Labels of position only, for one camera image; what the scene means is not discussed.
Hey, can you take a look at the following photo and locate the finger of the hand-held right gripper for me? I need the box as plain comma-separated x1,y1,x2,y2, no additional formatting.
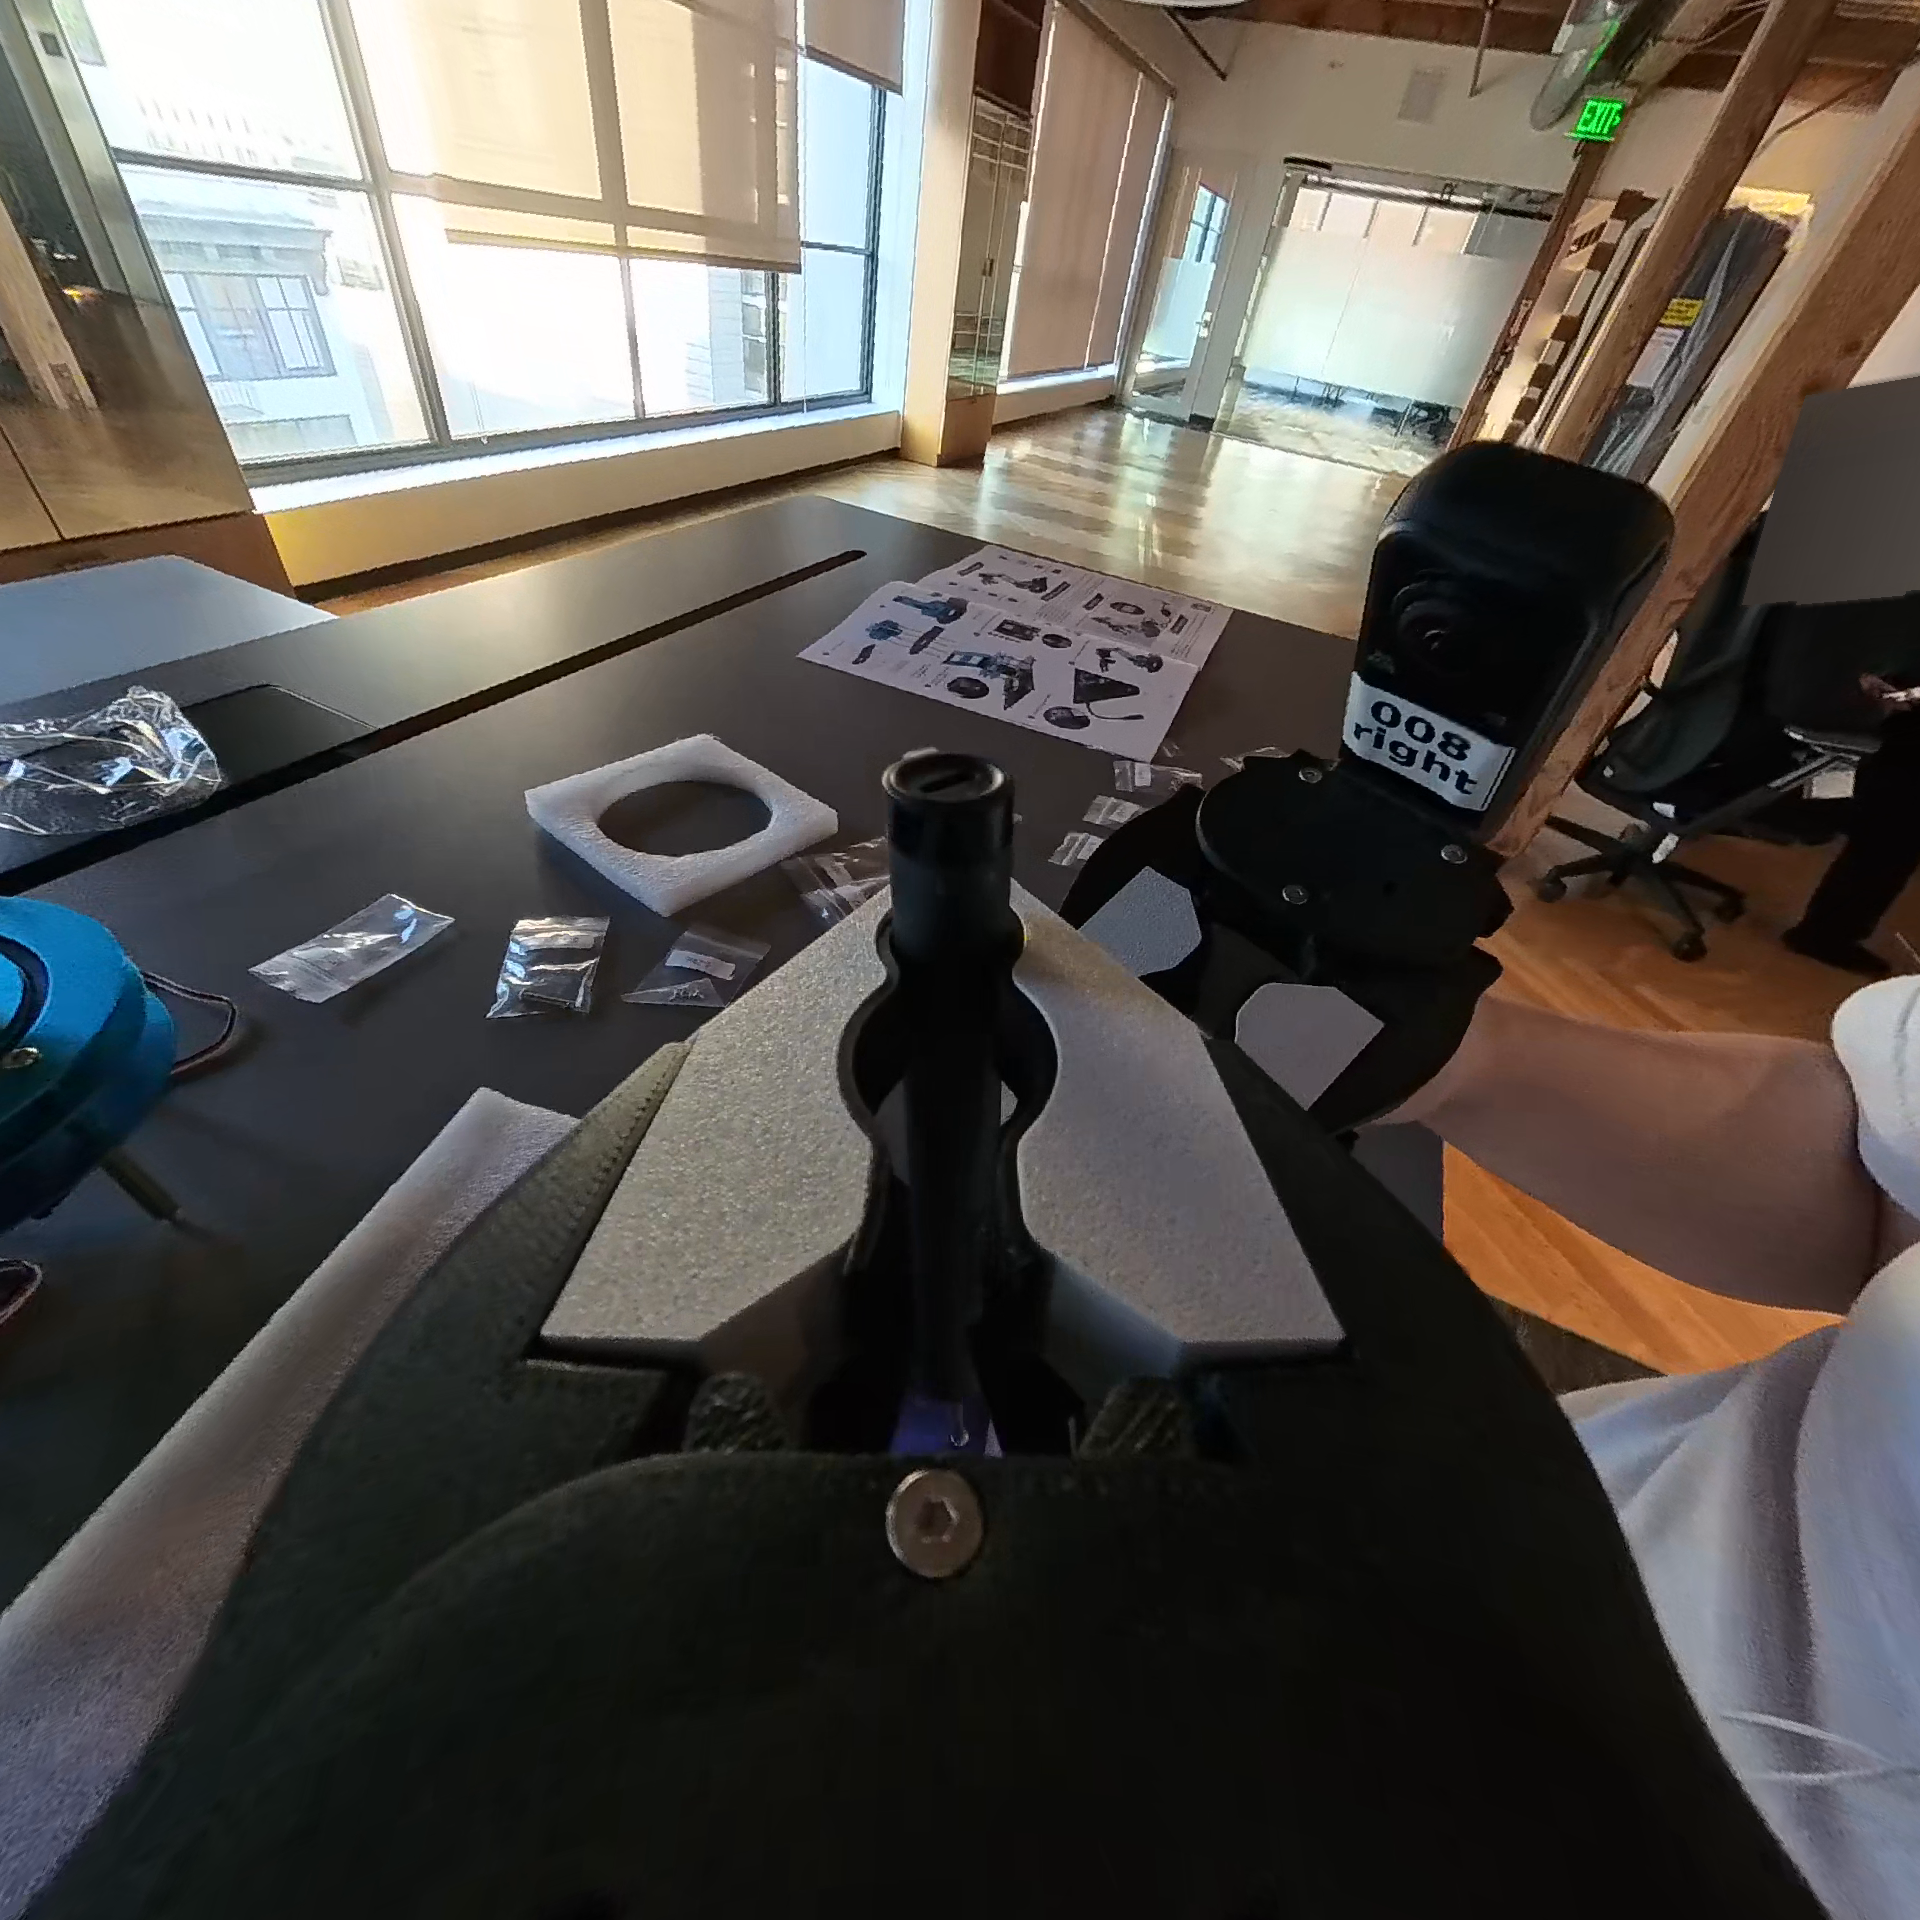
1194,938,1501,1137
1056,789,1205,980

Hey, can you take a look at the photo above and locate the crumpled clear plastic wrap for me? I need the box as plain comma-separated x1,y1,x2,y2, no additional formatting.
0,684,223,835

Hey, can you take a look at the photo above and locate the black office chair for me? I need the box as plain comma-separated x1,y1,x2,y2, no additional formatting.
1536,525,1883,962

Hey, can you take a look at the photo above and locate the white foam sheet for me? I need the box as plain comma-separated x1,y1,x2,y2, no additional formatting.
0,1087,580,1885

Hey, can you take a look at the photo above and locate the person's white shirt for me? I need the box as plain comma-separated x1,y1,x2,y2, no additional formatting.
1557,975,1920,1920

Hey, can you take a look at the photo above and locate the beige window blind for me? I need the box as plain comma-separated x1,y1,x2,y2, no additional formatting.
321,0,805,276

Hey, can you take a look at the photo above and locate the red and black cable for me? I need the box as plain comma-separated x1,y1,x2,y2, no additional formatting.
141,983,243,1087

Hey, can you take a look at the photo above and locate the slanted wooden beam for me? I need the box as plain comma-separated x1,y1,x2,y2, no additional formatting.
1541,0,1845,460

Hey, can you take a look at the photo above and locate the white foam square frame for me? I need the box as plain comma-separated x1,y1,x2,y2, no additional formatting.
525,734,840,918

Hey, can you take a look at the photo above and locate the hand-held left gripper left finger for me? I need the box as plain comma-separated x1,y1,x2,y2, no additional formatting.
539,908,902,1344

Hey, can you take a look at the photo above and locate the grey table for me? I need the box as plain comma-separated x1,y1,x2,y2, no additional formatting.
0,555,341,711

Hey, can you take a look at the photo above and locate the black desk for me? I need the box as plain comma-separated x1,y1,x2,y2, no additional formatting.
0,496,1456,1651

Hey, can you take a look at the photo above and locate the thick wooden beam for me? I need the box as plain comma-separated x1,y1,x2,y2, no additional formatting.
1486,191,1920,860

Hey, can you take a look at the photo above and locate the metal ceiling duct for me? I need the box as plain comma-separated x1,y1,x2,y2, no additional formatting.
1526,0,1671,125

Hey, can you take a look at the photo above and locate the blue round device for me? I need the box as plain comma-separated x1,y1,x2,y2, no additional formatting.
0,898,177,1223

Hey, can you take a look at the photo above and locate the person's right forearm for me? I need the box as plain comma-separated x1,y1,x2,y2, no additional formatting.
1371,983,1894,1317

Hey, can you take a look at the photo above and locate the black screwdriver handle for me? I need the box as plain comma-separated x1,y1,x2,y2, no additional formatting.
880,746,1025,1457

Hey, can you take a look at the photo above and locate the printed instruction sheet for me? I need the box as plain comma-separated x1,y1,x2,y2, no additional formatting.
797,548,1235,763

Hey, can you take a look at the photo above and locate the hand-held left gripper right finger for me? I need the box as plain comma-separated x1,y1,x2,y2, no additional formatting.
1008,881,1344,1369

